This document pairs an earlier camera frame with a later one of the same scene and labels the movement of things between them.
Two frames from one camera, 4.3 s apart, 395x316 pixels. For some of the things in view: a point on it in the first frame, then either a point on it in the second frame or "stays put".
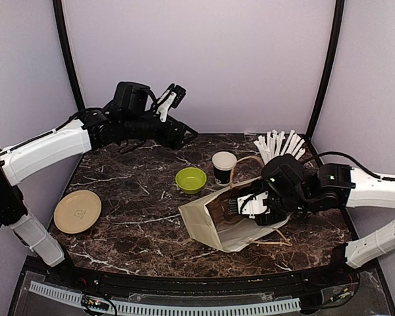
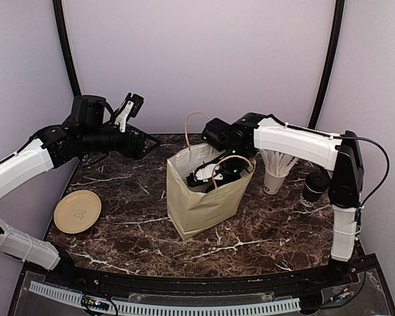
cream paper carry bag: [226, 238] -> [193, 209]
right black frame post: [338, 17] stays put
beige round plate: [77, 211] stays put
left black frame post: [60, 22] stays put
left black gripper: [166, 140] -> [137, 151]
